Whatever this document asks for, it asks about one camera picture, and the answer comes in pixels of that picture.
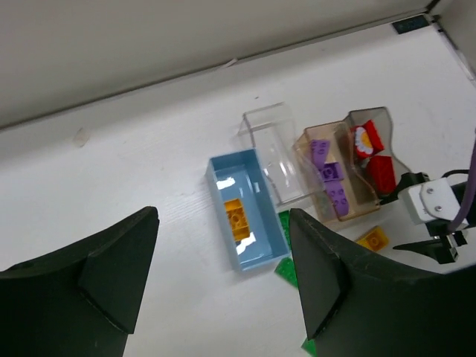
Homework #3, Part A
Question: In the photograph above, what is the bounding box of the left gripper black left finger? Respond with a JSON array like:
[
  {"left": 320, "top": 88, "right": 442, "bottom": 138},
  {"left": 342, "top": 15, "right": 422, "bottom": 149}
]
[{"left": 1, "top": 207, "right": 159, "bottom": 356}]

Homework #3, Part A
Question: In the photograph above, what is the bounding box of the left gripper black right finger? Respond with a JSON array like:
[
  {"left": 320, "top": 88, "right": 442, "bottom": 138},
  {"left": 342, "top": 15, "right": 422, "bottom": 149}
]
[{"left": 289, "top": 209, "right": 475, "bottom": 356}]

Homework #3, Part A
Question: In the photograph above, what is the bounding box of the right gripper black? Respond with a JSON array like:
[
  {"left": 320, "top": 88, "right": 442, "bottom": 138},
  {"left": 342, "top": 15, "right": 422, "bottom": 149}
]
[{"left": 381, "top": 170, "right": 475, "bottom": 264}]

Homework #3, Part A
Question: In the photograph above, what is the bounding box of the yellow lego brick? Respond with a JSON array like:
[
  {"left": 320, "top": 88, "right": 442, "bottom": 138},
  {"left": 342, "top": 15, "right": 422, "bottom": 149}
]
[{"left": 356, "top": 226, "right": 389, "bottom": 252}]

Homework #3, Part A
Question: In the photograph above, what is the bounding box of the red long lego brick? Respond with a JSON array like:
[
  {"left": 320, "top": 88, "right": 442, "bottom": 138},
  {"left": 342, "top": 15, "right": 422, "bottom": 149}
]
[{"left": 366, "top": 155, "right": 396, "bottom": 196}]

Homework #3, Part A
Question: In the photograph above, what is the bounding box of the purple paw print lego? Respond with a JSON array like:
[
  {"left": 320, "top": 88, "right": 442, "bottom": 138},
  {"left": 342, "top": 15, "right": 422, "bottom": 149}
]
[{"left": 324, "top": 181, "right": 350, "bottom": 217}]

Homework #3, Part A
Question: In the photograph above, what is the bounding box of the red lego brick with sticker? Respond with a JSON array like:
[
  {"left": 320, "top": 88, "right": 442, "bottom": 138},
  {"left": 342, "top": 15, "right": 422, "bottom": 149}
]
[{"left": 351, "top": 120, "right": 385, "bottom": 161}]

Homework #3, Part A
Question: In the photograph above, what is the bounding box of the orange transparent lego brick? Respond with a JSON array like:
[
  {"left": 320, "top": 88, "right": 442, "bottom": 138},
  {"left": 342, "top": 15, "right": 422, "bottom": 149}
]
[{"left": 224, "top": 199, "right": 251, "bottom": 242}]

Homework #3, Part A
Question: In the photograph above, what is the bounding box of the purple lego brick with studs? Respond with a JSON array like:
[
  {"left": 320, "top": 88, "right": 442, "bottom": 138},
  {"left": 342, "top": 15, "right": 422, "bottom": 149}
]
[{"left": 310, "top": 139, "right": 330, "bottom": 170}]

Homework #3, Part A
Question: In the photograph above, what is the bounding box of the small purple lego brick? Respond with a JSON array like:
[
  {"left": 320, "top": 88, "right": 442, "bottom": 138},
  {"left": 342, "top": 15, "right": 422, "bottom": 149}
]
[{"left": 320, "top": 161, "right": 344, "bottom": 182}]

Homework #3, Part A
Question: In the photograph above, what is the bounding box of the green lego brick by orange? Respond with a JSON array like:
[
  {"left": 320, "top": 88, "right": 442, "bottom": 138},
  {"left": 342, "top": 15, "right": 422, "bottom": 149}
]
[{"left": 300, "top": 339, "right": 317, "bottom": 357}]

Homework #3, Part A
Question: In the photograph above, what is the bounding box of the green lego plate flat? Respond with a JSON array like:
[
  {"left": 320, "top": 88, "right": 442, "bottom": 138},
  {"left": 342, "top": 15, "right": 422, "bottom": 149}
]
[{"left": 274, "top": 257, "right": 298, "bottom": 289}]

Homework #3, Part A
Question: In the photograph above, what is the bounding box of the green lego plate upright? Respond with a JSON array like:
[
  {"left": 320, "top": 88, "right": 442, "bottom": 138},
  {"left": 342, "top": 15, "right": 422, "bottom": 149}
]
[{"left": 278, "top": 210, "right": 291, "bottom": 248}]

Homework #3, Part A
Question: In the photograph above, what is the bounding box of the light blue plastic container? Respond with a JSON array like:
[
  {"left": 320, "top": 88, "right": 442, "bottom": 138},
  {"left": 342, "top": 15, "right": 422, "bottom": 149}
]
[{"left": 206, "top": 149, "right": 290, "bottom": 271}]

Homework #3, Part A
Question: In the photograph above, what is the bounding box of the smoky grey plastic container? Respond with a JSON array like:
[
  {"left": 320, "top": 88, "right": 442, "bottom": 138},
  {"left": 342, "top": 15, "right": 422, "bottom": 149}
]
[{"left": 345, "top": 107, "right": 411, "bottom": 200}]

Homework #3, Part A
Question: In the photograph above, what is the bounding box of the amber transparent plastic container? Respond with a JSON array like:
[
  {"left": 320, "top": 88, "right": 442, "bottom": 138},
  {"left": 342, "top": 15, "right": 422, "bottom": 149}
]
[{"left": 292, "top": 120, "right": 380, "bottom": 224}]

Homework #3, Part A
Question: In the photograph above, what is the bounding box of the clear plastic container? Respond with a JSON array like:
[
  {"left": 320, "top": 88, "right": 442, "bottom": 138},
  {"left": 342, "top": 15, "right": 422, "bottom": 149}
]
[{"left": 237, "top": 102, "right": 309, "bottom": 207}]

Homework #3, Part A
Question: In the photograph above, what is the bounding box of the blue label sticker right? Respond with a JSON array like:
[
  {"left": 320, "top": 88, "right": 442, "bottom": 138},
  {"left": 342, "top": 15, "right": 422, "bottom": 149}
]
[{"left": 391, "top": 14, "right": 430, "bottom": 35}]

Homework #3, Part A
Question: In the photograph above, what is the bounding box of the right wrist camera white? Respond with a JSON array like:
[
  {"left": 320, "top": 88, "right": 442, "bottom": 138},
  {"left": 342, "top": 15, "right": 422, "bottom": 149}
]
[{"left": 398, "top": 178, "right": 460, "bottom": 225}]

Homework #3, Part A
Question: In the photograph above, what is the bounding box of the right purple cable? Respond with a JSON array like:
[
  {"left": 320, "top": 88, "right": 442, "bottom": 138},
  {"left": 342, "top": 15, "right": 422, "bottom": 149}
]
[{"left": 446, "top": 128, "right": 476, "bottom": 234}]

